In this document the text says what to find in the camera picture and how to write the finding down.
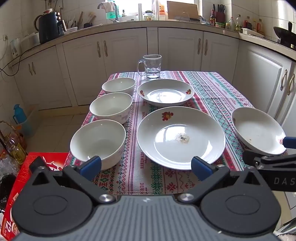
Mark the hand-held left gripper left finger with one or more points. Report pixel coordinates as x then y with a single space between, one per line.
91 167

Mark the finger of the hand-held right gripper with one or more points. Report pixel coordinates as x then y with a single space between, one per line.
290 142
277 173

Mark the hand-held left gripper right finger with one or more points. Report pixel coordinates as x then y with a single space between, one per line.
201 168

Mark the white ceramic bowl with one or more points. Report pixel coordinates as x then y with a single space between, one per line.
97 139
119 84
111 105

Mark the white plate fruit print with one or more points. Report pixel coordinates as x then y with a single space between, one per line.
173 139
256 129
165 93

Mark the red carton box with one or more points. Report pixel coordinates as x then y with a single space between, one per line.
23 176

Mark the patterned woven tablecloth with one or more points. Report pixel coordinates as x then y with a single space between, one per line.
208 97

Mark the clear plastic bin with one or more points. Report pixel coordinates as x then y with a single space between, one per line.
32 125

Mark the large yellow oil bottle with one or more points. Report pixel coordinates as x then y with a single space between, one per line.
16 150

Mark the black plastic bag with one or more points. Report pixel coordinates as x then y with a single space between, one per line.
7 192

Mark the blue thermos jug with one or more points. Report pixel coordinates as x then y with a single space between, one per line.
20 114

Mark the white kitchen cabinets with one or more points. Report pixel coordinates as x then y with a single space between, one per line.
81 69

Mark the black wok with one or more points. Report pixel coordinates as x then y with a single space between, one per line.
284 34

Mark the clear glass mug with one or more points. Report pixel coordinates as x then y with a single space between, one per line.
151 67

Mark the white plastic tray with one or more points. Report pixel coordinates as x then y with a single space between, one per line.
252 31

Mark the orange seasoning bottle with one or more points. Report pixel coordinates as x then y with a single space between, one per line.
260 26

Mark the dark red sauce bottle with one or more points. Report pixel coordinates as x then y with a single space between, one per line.
248 24

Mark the yellow cooking oil bottle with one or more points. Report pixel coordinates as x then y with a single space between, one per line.
238 25

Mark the clear glass bottle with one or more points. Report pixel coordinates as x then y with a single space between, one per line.
231 25

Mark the green food container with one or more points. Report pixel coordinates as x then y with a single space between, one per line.
220 25

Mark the white countertop appliance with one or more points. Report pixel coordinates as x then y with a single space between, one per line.
30 40

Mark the red knife block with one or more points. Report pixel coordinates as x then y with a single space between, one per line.
220 16

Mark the dark soy sauce bottle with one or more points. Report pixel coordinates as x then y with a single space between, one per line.
212 20

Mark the grey kitchen countertop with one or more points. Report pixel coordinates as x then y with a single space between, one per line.
138 23

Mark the metal kitchen faucet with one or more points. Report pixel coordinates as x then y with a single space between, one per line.
117 17

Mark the green dish soap bottle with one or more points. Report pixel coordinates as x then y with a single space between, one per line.
110 15

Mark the wooden cutting board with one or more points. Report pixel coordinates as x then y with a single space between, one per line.
182 10

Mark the glass jar with lid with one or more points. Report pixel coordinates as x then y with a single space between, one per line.
149 16

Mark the plastic jug orange label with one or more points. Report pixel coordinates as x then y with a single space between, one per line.
162 11

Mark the white dishcloth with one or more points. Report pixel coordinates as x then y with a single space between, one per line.
108 7

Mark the white cup stack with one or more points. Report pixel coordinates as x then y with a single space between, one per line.
140 12

